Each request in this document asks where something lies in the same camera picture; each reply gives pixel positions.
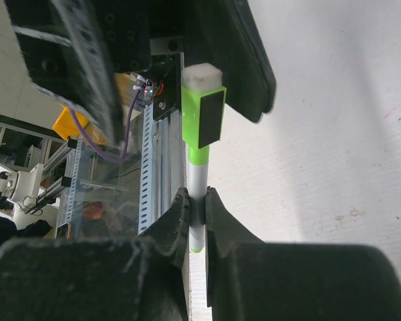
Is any person in dark clothing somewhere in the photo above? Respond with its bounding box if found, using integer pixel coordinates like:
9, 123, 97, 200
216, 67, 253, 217
0, 216, 52, 247

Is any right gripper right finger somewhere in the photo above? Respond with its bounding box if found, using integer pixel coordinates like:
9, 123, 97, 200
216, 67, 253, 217
205, 188, 401, 320

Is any yellow storage bin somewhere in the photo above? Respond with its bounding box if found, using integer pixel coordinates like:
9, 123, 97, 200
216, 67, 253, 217
53, 105, 108, 144

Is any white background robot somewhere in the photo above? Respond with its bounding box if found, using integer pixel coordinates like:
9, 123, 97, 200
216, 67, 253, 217
0, 163, 44, 221

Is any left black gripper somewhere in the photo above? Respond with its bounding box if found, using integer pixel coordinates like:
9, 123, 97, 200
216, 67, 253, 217
4, 0, 276, 145

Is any aluminium front rail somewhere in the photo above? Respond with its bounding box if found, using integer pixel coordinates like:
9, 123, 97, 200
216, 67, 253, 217
147, 109, 190, 320

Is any slotted grey cable duct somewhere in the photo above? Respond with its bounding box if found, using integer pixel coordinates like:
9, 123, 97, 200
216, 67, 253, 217
138, 104, 158, 234

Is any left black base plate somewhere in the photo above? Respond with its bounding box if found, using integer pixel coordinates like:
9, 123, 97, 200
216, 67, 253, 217
151, 53, 182, 121

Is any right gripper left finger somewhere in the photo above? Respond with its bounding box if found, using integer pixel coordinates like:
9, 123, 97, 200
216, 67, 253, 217
0, 188, 190, 320

